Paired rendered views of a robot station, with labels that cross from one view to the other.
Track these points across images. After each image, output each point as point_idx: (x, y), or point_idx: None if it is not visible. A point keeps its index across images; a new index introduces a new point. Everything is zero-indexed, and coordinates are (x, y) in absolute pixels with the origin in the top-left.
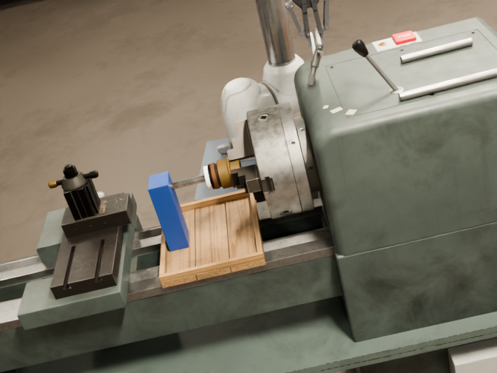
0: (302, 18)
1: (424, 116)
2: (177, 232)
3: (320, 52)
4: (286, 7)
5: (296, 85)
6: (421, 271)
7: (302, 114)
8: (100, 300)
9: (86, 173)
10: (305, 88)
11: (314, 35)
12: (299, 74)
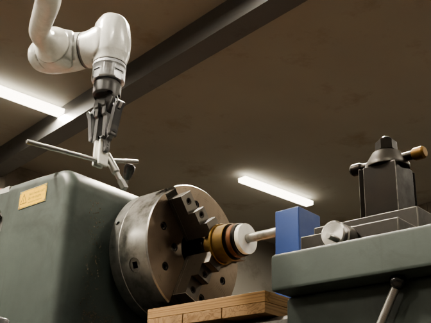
0: (106, 121)
1: None
2: None
3: (137, 159)
4: (124, 104)
5: (100, 188)
6: None
7: (113, 222)
8: None
9: (366, 163)
10: (122, 191)
11: (54, 146)
12: (88, 178)
